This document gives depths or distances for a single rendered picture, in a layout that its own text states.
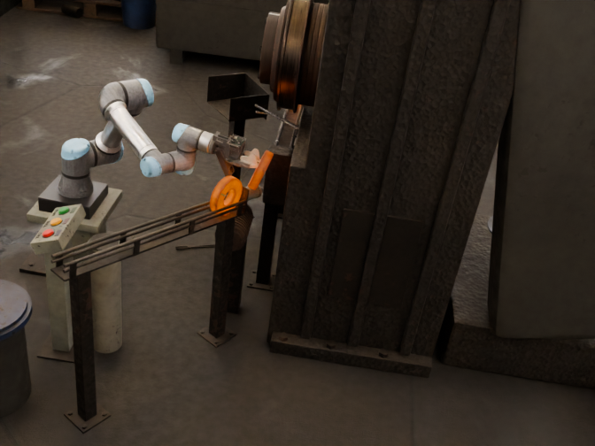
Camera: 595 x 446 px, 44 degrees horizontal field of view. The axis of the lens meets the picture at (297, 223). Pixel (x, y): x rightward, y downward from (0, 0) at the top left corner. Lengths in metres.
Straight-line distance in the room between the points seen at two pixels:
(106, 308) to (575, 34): 1.92
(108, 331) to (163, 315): 0.34
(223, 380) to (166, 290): 0.60
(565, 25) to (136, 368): 2.00
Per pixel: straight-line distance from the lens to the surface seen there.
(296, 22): 2.81
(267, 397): 2.97
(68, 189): 3.36
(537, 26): 2.47
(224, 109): 3.66
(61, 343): 3.11
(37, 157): 4.42
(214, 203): 2.71
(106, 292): 2.90
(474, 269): 3.44
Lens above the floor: 2.18
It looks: 34 degrees down
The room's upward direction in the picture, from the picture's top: 8 degrees clockwise
